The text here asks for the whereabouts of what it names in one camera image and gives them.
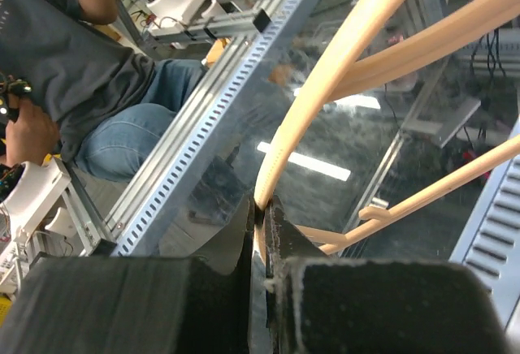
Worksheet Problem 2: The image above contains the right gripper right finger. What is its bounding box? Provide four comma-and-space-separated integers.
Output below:
263, 198, 512, 353

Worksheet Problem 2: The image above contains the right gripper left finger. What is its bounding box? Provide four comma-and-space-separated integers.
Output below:
1, 197, 254, 353

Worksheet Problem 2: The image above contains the peach plastic hanger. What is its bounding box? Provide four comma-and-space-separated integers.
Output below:
253, 0, 519, 256

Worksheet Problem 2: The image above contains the person in grey shirt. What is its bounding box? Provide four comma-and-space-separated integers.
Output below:
1, 0, 206, 183

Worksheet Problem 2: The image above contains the aluminium rail frame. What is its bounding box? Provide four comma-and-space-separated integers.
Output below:
97, 0, 519, 326

